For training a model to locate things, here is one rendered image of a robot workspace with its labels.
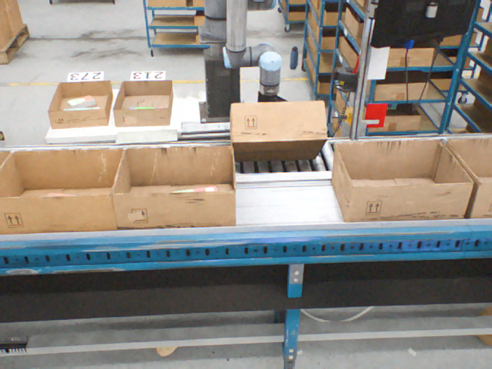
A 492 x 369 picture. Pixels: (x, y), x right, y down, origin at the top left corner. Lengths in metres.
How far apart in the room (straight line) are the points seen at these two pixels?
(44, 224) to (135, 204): 0.30
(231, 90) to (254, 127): 0.61
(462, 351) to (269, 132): 1.37
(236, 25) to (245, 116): 0.38
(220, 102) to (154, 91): 0.50
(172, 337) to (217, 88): 1.24
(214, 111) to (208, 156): 0.85
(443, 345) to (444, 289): 0.70
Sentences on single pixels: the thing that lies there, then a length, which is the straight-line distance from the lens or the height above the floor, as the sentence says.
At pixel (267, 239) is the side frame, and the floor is 0.90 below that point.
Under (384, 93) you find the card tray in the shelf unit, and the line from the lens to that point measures 3.02.
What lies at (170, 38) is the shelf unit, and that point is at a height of 0.14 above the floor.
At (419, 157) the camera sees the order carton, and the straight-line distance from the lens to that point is 2.01.
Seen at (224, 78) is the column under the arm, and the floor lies 0.98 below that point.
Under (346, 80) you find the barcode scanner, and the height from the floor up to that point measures 1.05.
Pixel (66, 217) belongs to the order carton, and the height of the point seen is 0.97.
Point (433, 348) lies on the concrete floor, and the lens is 2.63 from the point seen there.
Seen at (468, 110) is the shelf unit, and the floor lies 0.34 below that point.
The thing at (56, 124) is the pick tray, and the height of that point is 0.78.
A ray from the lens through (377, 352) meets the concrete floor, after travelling 2.54.
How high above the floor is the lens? 1.95
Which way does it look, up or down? 33 degrees down
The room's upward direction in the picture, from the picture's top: straight up
